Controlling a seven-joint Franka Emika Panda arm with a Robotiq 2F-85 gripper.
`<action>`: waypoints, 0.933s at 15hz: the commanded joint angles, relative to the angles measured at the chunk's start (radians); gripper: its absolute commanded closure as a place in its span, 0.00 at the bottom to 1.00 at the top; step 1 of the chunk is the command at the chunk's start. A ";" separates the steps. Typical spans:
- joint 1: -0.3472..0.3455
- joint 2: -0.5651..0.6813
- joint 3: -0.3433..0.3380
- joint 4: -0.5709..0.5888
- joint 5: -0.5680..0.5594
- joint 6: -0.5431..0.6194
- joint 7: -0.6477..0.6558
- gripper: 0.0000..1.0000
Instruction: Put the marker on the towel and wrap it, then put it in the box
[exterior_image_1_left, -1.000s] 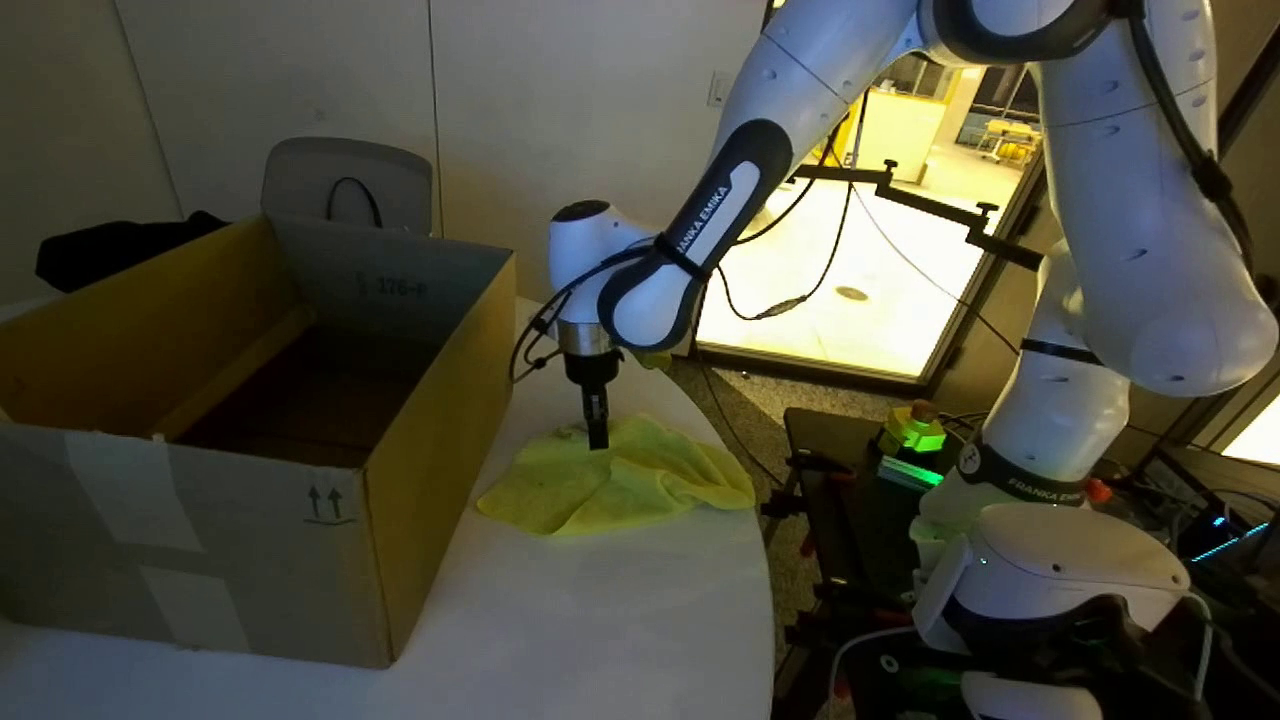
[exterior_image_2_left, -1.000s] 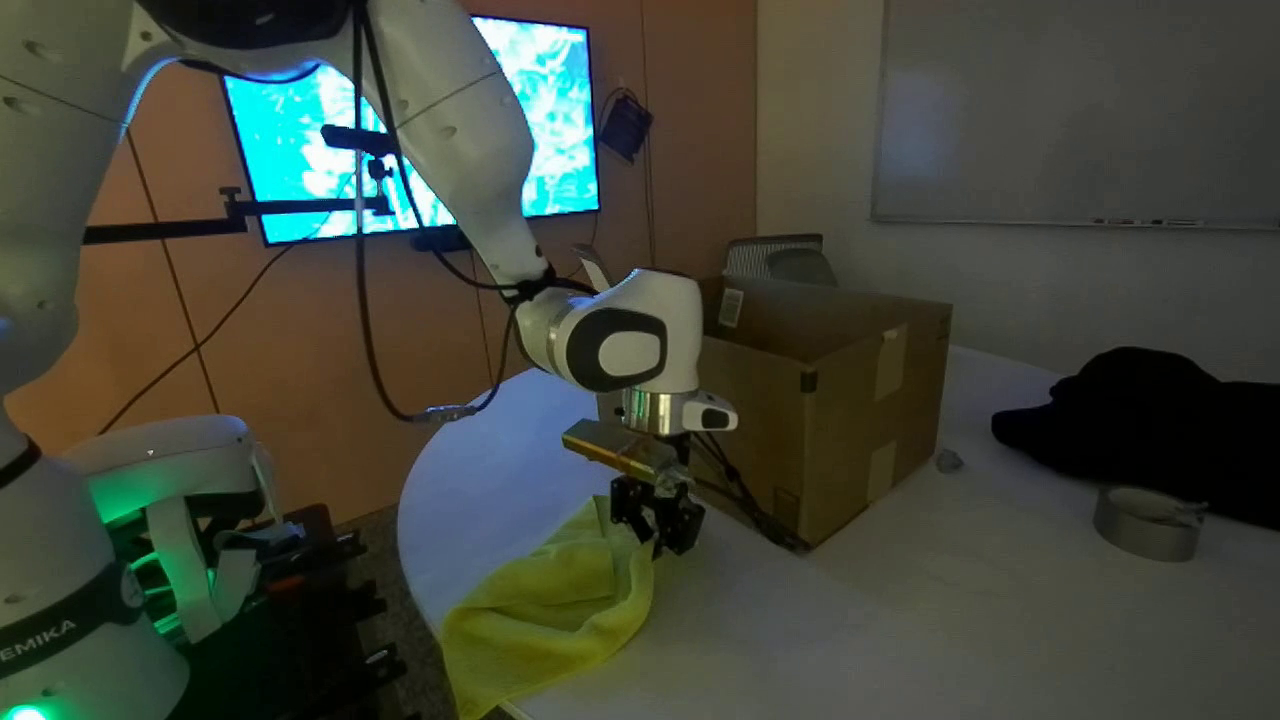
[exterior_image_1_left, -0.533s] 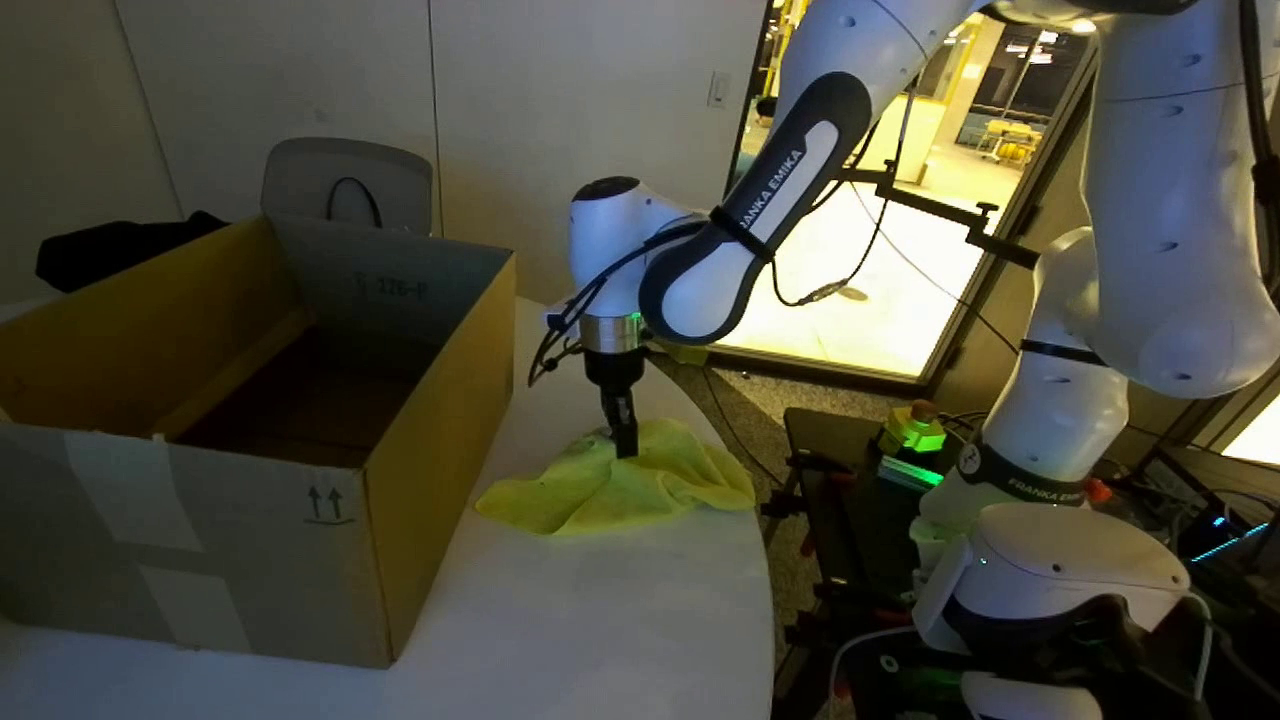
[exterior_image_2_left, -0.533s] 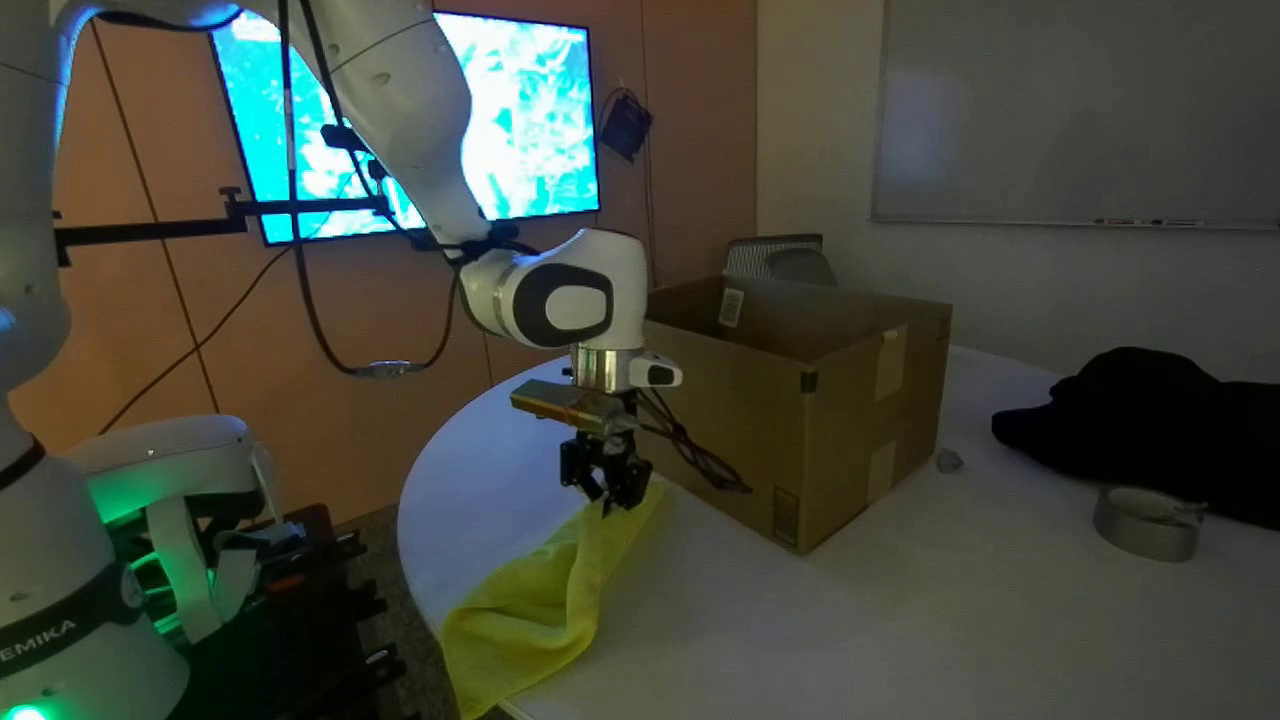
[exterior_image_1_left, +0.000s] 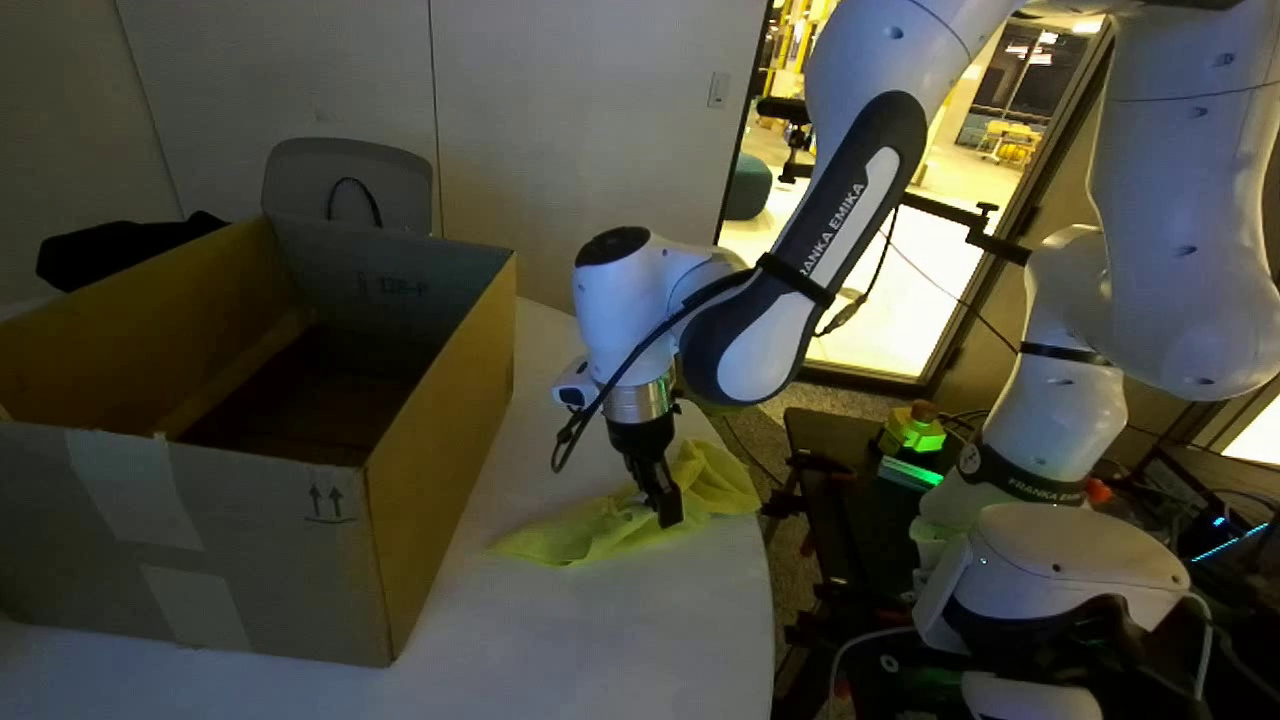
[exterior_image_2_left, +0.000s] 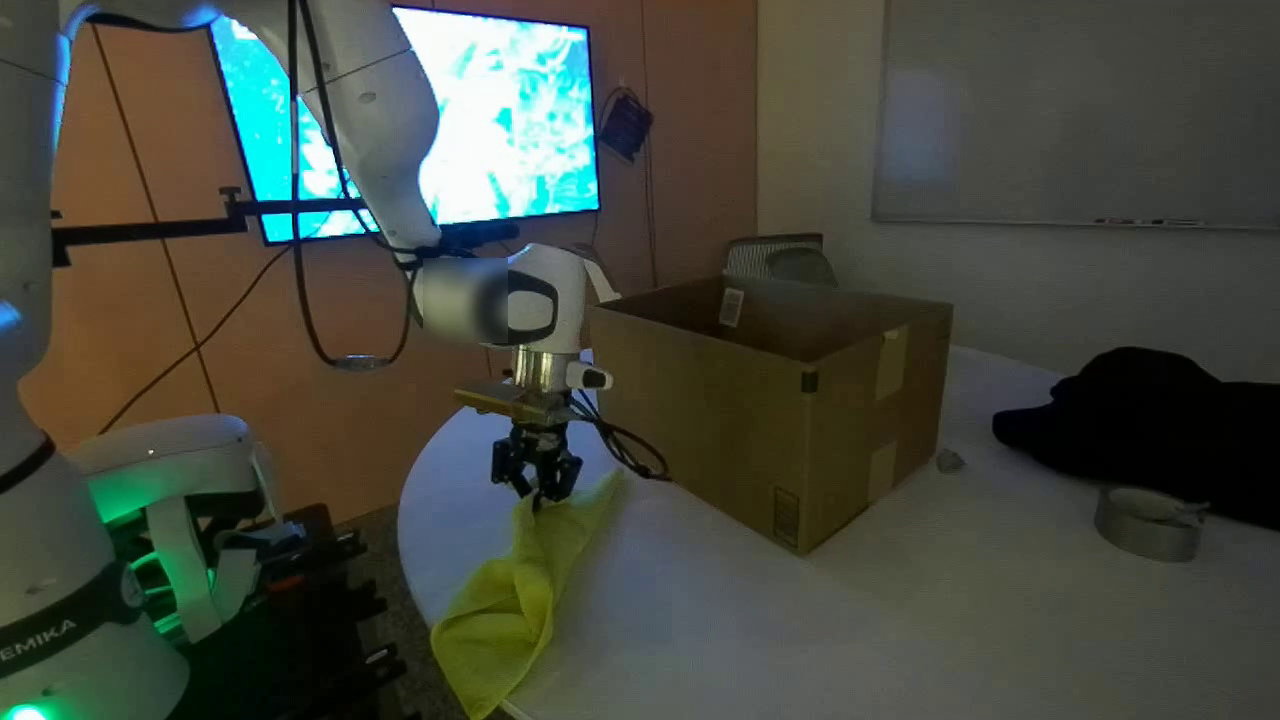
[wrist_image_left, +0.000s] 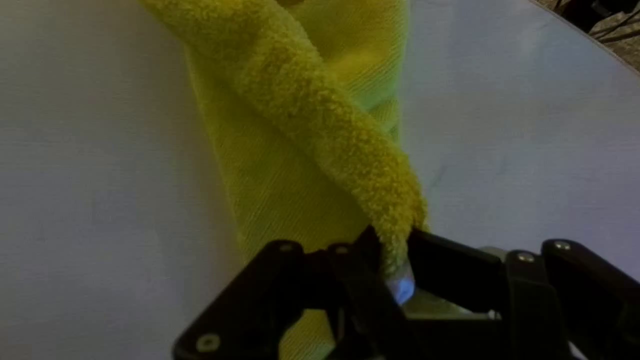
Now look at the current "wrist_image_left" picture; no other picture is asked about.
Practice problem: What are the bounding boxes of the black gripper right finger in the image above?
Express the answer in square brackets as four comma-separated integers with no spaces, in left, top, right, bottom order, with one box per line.
[407,231,640,360]

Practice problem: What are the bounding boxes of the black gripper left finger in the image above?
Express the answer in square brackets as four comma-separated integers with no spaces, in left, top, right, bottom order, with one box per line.
[171,228,407,360]

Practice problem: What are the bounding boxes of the yellow microfiber towel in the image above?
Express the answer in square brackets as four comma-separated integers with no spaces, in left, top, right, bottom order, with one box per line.
[138,0,429,360]

